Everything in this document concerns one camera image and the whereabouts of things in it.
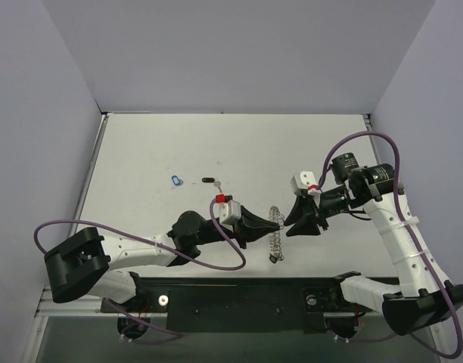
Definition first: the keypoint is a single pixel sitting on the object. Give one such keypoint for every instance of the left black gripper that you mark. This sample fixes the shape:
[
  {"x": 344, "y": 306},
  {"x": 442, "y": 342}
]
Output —
[{"x": 240, "y": 228}]

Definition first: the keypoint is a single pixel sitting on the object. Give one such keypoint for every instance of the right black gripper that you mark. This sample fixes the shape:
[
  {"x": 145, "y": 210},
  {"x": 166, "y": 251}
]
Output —
[{"x": 318, "y": 211}]

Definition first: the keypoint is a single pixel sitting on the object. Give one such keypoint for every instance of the metal keyring disc with rings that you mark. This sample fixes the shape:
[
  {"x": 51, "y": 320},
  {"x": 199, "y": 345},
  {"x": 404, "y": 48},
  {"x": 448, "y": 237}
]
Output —
[{"x": 275, "y": 237}]

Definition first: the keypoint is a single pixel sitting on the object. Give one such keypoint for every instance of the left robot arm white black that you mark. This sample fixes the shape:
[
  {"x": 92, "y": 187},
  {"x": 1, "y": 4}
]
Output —
[{"x": 98, "y": 260}]

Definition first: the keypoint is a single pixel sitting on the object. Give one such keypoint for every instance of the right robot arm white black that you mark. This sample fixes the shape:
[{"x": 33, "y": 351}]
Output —
[{"x": 424, "y": 295}]

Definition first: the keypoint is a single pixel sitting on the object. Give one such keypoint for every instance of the black tag on keyring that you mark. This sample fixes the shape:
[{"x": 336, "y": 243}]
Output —
[{"x": 272, "y": 259}]

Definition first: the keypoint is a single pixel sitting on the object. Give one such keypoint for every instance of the black tag key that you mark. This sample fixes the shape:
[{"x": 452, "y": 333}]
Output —
[{"x": 215, "y": 182}]

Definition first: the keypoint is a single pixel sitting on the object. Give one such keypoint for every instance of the blue tag key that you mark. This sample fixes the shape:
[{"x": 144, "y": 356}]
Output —
[{"x": 176, "y": 181}]

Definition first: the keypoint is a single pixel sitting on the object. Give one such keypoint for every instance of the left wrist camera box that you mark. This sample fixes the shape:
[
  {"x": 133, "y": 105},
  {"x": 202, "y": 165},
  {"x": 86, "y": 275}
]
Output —
[{"x": 229, "y": 209}]

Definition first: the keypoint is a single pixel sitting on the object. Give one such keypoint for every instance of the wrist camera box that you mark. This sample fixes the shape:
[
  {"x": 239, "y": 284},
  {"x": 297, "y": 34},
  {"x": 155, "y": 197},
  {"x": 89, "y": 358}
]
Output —
[
  {"x": 305, "y": 183},
  {"x": 229, "y": 209}
]

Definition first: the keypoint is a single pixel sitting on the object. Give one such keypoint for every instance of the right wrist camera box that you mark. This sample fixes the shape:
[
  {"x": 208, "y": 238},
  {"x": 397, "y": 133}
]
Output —
[{"x": 305, "y": 183}]

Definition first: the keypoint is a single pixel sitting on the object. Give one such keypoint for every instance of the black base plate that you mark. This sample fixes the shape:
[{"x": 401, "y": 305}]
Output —
[{"x": 238, "y": 305}]

